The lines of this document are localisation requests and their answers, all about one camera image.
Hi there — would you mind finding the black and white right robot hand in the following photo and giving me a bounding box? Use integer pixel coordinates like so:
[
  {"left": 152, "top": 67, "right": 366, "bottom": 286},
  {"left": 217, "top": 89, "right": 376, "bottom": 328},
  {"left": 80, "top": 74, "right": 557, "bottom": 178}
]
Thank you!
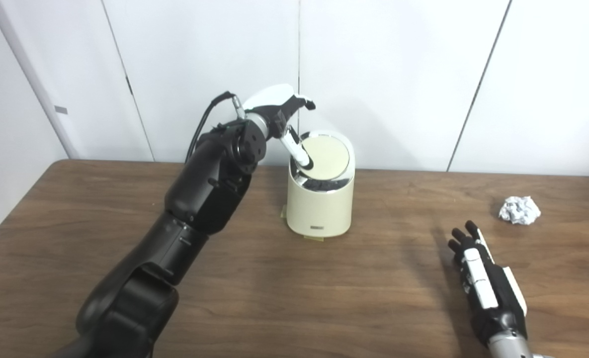
[{"left": 447, "top": 221, "right": 528, "bottom": 349}]

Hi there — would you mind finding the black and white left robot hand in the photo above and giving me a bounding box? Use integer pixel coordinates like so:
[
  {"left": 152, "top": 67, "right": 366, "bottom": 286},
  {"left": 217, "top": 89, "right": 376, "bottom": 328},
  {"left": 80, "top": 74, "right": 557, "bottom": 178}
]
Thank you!
[{"left": 242, "top": 84, "right": 316, "bottom": 172}]

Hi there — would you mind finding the cream round bin lid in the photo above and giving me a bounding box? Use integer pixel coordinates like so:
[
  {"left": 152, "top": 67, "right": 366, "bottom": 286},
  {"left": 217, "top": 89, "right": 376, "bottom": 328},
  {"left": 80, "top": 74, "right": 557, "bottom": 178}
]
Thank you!
[{"left": 299, "top": 135, "right": 350, "bottom": 180}]

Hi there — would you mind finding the white paper ball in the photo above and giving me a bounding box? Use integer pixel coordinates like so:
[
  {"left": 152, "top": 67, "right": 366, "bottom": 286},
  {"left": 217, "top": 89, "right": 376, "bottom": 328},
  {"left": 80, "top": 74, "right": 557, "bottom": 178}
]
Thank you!
[{"left": 498, "top": 195, "right": 542, "bottom": 226}]

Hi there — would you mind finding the cream-colored cylindrical bin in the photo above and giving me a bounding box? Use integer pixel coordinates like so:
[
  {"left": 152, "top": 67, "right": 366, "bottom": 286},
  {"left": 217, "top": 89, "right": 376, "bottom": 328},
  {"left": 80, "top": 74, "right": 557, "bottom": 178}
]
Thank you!
[{"left": 287, "top": 130, "right": 355, "bottom": 238}]

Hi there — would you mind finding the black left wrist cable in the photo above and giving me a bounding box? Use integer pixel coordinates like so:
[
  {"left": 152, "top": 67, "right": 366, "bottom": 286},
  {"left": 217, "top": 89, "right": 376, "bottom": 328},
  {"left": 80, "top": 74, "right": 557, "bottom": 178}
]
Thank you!
[{"left": 185, "top": 91, "right": 245, "bottom": 162}]

